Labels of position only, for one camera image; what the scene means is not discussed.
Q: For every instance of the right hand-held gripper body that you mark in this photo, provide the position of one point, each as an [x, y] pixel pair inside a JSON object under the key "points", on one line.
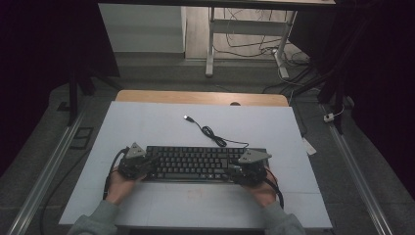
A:
{"points": [[249, 169]]}

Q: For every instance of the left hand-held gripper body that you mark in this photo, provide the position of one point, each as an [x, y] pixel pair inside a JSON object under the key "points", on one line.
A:
{"points": [[132, 164]]}

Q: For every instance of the black keyboard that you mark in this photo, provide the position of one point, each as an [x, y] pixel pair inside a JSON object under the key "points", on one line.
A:
{"points": [[195, 163]]}

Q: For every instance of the person's left hand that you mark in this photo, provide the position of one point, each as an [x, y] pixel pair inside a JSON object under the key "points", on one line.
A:
{"points": [[119, 187]]}

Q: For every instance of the person's right hand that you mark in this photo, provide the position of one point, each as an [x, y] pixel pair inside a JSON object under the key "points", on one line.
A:
{"points": [[264, 192]]}

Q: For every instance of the white table mat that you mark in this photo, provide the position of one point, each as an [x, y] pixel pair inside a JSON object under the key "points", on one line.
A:
{"points": [[202, 205]]}

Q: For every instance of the white paper tag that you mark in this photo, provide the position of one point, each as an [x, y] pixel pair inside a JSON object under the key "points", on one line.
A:
{"points": [[309, 147]]}

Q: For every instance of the black metal stand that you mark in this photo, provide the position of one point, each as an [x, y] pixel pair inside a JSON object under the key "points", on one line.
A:
{"points": [[73, 98], [336, 94]]}

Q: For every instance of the small white box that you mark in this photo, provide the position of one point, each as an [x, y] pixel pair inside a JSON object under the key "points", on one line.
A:
{"points": [[328, 117]]}

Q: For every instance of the white cabinet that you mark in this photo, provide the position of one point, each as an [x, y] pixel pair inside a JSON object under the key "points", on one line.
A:
{"points": [[140, 27]]}

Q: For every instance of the aluminium rail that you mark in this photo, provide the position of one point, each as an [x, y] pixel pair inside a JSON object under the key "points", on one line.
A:
{"points": [[357, 182], [42, 182]]}

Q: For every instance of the white desk frame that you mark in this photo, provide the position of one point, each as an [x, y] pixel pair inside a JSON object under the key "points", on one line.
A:
{"points": [[248, 26]]}

